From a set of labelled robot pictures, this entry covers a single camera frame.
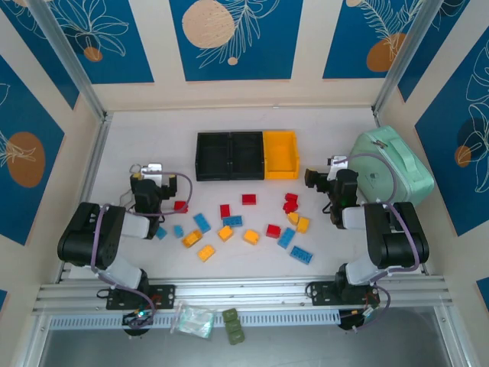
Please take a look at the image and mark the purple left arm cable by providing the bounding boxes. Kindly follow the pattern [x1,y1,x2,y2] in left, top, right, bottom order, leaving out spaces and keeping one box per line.
[89,171,192,330]

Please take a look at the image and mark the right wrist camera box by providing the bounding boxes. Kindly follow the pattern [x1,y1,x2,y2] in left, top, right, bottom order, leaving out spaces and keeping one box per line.
[327,154,351,180]

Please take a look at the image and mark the small circuit board with wires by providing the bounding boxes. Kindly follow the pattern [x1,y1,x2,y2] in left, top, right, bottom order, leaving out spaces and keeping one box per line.
[121,307,156,326]
[339,305,383,326]

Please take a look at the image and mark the mint green zip bag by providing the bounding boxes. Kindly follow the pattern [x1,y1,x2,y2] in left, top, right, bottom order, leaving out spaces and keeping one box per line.
[349,125,436,210]

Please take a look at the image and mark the black plastic bin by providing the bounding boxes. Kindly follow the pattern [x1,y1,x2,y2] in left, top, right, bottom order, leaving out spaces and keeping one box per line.
[230,131,266,181]
[196,132,233,182]

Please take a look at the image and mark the clear plastic bag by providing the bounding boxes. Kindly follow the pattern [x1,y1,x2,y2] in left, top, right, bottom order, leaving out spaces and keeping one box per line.
[170,300,215,340]

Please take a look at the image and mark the yellow plastic bin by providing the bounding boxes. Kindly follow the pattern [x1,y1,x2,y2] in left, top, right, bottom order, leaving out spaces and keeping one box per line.
[262,130,300,180]

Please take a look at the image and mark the aluminium frame post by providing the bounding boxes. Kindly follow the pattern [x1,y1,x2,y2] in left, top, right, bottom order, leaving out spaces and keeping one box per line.
[26,0,112,123]
[372,0,452,115]

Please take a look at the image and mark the grey slotted cable duct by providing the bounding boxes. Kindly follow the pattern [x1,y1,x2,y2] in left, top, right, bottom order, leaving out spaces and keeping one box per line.
[48,309,342,330]

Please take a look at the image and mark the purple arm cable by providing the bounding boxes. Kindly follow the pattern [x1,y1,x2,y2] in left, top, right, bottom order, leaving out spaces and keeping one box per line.
[89,171,192,330]
[332,152,421,333]

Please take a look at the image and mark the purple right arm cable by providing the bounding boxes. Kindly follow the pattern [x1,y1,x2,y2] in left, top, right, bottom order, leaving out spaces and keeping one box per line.
[332,152,421,333]

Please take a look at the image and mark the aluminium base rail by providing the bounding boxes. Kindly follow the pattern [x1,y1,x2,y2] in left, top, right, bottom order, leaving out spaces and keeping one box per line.
[32,274,455,315]

